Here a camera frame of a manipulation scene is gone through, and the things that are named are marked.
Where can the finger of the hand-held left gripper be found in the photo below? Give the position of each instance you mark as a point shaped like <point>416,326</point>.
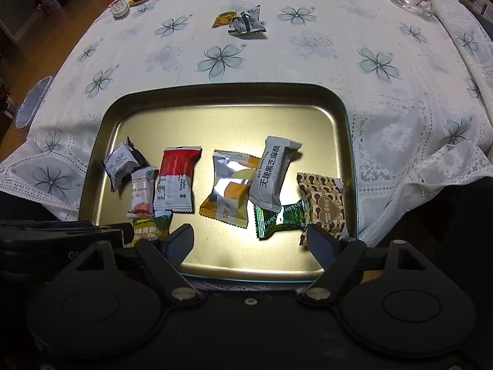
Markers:
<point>115,236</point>

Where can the white packet with black lettering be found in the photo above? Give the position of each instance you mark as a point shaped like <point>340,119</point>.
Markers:
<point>271,173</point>

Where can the silver and yellow snack packet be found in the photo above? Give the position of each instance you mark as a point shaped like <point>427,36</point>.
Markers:
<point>231,189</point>

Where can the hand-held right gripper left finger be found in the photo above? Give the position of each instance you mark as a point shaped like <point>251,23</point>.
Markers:
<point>179,246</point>

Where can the white packet with small print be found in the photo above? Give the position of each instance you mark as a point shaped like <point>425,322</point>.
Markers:
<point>119,162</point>

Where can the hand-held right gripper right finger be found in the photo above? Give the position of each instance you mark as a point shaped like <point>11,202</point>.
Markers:
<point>320,246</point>

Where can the brown patterned snack packet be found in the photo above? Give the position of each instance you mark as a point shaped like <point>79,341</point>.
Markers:
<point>325,204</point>

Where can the white remote control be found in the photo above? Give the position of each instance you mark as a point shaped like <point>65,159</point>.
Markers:
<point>119,9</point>

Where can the white packet with purple lettering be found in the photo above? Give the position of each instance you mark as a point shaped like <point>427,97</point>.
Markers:
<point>141,194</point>

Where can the gold foil candy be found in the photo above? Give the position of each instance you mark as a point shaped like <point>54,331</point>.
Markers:
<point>224,19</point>

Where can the green and white snack packet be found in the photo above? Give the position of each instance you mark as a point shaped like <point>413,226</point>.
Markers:
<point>253,15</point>
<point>240,29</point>

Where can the green foil candy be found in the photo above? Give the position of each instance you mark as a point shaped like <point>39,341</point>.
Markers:
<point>281,219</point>

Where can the gold metal tin tray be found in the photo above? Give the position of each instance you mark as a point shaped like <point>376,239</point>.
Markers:
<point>231,123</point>

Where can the red and white snack packet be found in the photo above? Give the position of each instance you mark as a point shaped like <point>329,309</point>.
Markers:
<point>177,177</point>

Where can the green and yellow snack packet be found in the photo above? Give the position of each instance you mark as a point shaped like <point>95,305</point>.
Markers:
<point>150,227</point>

